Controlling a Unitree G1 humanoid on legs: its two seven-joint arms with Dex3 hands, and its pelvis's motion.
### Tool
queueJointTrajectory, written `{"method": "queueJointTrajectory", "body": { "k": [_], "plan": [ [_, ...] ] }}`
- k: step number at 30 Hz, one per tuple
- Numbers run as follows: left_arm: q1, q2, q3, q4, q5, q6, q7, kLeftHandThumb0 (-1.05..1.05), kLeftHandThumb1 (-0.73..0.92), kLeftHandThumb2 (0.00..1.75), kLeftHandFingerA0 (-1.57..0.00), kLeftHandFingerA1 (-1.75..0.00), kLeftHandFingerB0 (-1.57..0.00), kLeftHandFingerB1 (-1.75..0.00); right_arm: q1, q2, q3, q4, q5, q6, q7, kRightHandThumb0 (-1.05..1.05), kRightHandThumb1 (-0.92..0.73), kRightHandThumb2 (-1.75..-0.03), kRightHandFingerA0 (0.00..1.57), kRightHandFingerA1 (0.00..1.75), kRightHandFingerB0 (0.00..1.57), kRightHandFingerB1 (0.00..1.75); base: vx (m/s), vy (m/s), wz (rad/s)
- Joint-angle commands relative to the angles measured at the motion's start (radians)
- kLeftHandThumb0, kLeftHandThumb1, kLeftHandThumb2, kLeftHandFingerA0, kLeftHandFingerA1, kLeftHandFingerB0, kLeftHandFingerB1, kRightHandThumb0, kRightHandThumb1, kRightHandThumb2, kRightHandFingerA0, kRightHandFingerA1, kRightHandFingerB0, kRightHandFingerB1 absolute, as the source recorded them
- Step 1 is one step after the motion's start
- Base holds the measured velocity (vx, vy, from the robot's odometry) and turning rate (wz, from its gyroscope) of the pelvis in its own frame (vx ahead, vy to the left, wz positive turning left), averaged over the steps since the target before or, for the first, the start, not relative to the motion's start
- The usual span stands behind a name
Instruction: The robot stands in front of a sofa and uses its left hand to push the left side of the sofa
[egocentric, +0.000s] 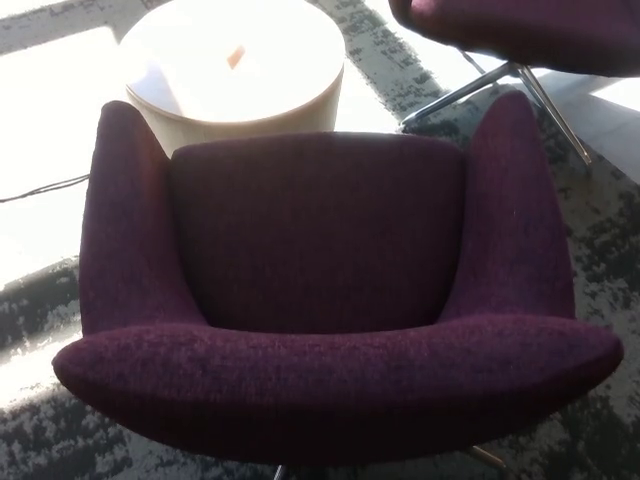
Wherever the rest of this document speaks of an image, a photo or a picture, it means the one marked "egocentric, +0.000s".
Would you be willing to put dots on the purple fabric armchair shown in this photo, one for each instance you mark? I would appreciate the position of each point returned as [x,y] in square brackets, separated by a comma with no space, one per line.
[320,385]

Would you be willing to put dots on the small orange card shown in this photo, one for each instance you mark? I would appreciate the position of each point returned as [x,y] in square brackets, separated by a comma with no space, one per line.
[236,56]

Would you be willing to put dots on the round white side table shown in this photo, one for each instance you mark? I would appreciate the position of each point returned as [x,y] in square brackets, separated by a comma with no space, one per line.
[225,65]

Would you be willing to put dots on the purple armchair seat cushion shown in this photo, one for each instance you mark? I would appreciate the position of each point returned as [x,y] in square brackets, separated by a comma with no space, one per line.
[315,230]

